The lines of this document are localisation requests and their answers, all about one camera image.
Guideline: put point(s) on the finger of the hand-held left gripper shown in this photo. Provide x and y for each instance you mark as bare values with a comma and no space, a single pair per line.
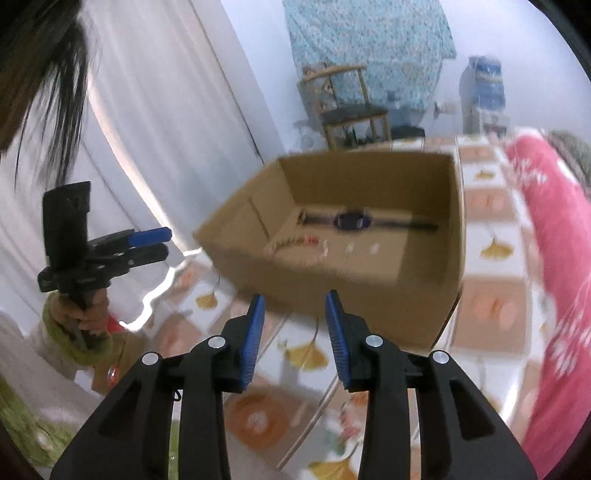
147,236
143,255

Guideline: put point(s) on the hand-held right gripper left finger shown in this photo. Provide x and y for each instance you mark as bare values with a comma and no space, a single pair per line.
251,341

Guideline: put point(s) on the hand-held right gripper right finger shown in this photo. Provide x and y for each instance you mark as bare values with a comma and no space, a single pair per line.
339,341

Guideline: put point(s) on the brown cardboard box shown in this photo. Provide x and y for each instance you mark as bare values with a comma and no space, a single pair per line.
244,258

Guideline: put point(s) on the person's left forearm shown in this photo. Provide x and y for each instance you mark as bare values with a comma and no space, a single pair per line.
51,341

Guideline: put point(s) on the person's left hand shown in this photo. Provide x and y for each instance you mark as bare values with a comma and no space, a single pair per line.
94,318

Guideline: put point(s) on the white curtain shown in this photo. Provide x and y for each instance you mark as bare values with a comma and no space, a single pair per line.
161,115

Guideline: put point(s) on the person's dark hair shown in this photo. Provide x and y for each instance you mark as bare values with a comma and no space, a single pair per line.
32,55

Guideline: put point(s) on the green cloth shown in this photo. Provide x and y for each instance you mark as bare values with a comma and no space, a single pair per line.
23,429

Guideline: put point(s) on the wooden chair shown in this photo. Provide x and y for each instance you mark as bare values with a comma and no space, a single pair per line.
351,113

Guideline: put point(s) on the pink patterned blanket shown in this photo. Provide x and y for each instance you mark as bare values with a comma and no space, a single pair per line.
563,258

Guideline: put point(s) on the white water dispenser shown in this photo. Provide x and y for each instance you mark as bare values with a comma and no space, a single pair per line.
475,120

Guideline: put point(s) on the blue floral cloth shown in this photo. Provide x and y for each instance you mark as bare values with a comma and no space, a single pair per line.
369,37

